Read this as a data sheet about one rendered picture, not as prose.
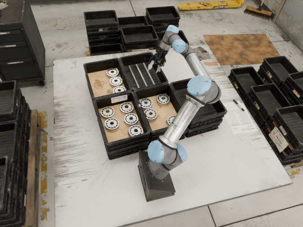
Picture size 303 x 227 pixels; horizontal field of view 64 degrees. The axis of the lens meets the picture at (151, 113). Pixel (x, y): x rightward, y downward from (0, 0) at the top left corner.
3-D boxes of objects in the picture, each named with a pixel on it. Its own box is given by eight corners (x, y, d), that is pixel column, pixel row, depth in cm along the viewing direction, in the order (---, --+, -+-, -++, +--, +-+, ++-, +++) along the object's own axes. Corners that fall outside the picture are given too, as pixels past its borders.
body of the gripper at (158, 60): (153, 65, 165) (160, 50, 158) (151, 58, 171) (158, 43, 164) (163, 68, 168) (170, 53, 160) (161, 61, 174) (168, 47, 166)
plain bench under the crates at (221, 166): (253, 211, 224) (293, 182, 169) (76, 258, 192) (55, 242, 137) (193, 88, 317) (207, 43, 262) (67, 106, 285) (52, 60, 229)
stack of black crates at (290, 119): (301, 162, 244) (330, 138, 208) (275, 168, 237) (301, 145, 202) (279, 129, 267) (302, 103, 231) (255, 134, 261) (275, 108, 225)
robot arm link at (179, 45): (191, 49, 151) (184, 39, 158) (181, 40, 143) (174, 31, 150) (182, 58, 154) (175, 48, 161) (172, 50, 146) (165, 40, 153)
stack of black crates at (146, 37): (150, 53, 331) (152, 24, 296) (155, 68, 314) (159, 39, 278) (121, 56, 323) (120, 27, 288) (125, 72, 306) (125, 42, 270)
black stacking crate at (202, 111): (222, 121, 184) (227, 112, 175) (188, 131, 176) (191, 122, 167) (199, 85, 206) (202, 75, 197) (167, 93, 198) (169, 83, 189)
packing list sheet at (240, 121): (259, 130, 195) (260, 130, 194) (234, 135, 190) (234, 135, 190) (241, 100, 214) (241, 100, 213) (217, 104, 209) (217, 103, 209)
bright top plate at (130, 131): (127, 126, 170) (127, 126, 169) (141, 124, 172) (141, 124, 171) (130, 138, 164) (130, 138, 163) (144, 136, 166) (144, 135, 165)
